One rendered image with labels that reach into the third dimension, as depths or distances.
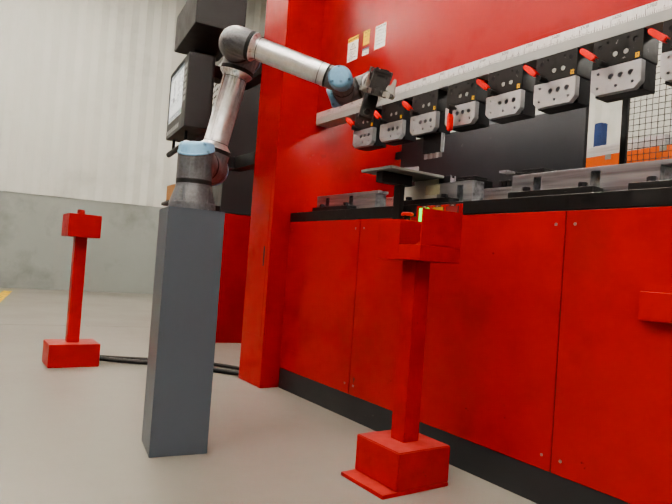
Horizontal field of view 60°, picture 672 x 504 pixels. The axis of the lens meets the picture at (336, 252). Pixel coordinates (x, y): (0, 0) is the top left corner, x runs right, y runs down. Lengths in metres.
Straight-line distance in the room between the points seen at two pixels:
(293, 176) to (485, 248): 1.33
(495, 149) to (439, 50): 0.63
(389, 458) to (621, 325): 0.72
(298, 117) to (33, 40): 6.76
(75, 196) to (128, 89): 1.74
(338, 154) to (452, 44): 1.01
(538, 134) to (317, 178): 1.10
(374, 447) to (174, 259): 0.83
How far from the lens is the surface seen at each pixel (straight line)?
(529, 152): 2.71
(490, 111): 2.15
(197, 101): 2.97
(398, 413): 1.82
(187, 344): 1.91
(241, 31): 2.04
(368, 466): 1.84
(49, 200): 9.04
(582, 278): 1.71
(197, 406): 1.96
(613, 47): 1.93
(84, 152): 9.11
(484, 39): 2.28
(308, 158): 3.03
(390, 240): 1.77
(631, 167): 1.82
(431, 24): 2.52
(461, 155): 2.98
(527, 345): 1.82
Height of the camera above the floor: 0.63
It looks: 1 degrees up
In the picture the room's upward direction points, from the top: 4 degrees clockwise
